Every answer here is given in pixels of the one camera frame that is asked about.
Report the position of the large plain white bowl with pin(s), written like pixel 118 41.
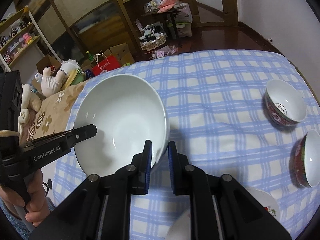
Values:
pixel 127 111

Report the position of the person's left hand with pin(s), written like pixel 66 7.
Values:
pixel 37 207

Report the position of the wooden door frame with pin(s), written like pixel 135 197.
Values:
pixel 213 13

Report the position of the white plush toy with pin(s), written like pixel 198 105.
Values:
pixel 53 76

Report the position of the red paper shopping bag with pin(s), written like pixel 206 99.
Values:
pixel 108 64

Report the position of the green bottle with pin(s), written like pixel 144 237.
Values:
pixel 89 56

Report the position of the white shelf with toys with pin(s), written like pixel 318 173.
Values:
pixel 20 37

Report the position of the blue white checked cloth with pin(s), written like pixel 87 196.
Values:
pixel 215 104

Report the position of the white plate with cherries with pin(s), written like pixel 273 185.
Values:
pixel 266 200

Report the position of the wooden cabinet with glass doors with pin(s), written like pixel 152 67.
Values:
pixel 77 28

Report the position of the wicker basket with items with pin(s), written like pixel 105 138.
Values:
pixel 153 36

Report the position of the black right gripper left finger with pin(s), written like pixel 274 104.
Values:
pixel 136 175

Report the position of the brown floral blanket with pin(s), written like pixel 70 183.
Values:
pixel 39 118

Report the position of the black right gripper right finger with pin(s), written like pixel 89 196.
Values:
pixel 185 178

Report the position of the white dish with red seal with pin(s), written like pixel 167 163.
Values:
pixel 181 229

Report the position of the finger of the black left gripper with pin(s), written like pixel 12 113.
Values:
pixel 80 133

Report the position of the small cluttered black table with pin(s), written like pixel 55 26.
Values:
pixel 179 18

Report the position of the red patterned small bowl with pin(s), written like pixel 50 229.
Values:
pixel 284 103

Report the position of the cardboard box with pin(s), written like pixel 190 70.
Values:
pixel 122 53

